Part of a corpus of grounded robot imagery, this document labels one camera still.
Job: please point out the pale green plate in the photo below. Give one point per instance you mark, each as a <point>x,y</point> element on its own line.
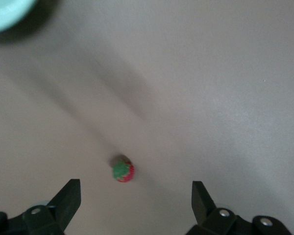
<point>5,12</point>

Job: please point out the large table cover mat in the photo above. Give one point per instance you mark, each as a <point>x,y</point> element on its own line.
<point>186,98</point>

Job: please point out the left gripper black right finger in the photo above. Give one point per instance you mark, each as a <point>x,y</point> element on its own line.
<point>203,210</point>

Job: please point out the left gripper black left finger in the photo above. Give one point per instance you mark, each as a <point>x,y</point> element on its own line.
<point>63,208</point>

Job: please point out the red toy strawberry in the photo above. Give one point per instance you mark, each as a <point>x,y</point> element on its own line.
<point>127,175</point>

